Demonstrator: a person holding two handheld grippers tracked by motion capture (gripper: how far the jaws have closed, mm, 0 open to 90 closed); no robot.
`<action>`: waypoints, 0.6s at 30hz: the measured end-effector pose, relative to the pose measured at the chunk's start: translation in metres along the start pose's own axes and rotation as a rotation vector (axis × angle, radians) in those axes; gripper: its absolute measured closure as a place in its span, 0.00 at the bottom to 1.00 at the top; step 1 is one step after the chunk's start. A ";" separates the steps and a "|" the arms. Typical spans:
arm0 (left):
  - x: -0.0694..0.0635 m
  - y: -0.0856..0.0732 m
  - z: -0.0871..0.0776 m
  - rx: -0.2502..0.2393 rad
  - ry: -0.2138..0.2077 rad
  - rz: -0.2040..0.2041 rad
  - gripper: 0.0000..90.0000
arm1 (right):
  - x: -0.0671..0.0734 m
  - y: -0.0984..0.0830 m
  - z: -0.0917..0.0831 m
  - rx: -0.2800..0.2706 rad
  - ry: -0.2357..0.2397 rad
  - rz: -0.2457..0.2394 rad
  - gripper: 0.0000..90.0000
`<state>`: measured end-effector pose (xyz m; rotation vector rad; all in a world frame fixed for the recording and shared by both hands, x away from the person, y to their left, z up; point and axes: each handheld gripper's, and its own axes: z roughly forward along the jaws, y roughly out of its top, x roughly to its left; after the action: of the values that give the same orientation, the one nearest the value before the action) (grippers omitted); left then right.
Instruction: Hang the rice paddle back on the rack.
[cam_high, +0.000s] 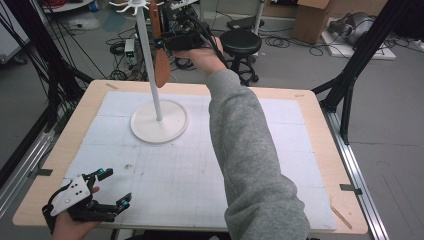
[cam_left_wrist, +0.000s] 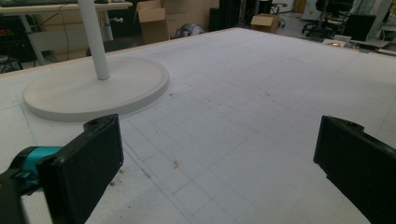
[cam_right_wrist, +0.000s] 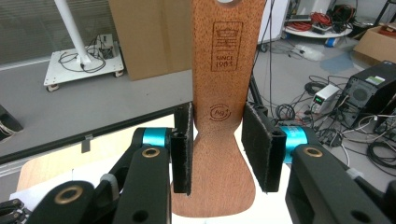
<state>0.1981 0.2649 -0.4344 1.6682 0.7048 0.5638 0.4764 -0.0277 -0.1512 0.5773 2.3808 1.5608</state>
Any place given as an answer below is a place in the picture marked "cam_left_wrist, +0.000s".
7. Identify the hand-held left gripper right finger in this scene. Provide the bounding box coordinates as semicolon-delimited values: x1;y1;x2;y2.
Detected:
312;115;396;224

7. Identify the white stand with round base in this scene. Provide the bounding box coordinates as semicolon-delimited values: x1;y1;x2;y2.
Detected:
22;0;171;123

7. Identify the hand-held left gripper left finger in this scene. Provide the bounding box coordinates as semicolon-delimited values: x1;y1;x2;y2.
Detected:
36;113;125;224

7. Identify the grey round device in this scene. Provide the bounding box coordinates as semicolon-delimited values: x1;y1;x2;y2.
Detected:
173;22;206;40

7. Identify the black office chair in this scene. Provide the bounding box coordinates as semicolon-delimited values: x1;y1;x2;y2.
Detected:
301;0;353;40

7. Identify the white flat device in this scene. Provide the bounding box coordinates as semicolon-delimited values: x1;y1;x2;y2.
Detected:
322;34;353;49

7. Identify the black monitor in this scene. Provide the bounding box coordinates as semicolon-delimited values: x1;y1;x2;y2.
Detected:
342;13;377;42

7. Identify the open cardboard box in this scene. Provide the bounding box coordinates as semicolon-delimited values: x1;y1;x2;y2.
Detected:
135;0;171;45

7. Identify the small cardboard box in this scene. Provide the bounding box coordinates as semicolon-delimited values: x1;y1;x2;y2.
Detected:
250;12;280;35

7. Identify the large cardboard sheet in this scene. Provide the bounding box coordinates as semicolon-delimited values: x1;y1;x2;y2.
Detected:
162;0;220;35

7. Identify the black cabinet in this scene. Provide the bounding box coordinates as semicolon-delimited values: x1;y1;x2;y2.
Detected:
208;0;245;33

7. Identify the wooden top desk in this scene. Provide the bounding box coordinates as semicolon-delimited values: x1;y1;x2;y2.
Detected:
0;1;134;67

